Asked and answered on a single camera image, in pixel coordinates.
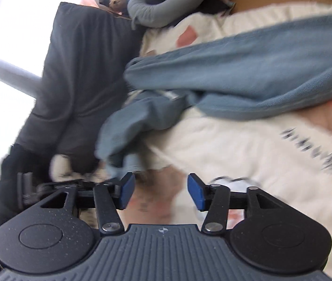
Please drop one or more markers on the cream bear print blanket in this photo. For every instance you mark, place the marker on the cream bear print blanket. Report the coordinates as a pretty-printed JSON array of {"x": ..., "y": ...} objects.
[{"x": 242, "y": 158}]

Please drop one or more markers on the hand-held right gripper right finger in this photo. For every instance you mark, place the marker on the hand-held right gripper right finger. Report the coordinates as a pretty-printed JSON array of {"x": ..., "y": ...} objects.
[{"x": 196, "y": 191}]

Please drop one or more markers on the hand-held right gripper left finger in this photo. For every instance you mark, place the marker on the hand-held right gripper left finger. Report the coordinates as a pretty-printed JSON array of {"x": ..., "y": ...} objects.
[{"x": 126, "y": 190}]

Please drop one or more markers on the grey neck pillow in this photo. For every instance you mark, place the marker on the grey neck pillow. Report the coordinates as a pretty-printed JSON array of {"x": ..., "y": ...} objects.
[{"x": 160, "y": 8}]

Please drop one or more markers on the white and black plush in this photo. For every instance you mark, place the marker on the white and black plush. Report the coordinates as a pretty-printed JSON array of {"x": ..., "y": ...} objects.
[{"x": 62, "y": 168}]

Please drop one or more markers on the small plush doll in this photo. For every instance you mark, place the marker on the small plush doll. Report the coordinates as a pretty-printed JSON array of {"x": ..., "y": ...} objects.
[{"x": 114, "y": 1}]

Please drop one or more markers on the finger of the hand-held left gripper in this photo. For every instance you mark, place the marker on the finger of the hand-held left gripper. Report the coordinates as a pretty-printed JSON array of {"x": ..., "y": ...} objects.
[{"x": 66, "y": 183}]

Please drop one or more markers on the dark grey pillow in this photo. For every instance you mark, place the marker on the dark grey pillow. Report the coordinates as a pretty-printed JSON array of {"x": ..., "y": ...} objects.
[{"x": 84, "y": 79}]

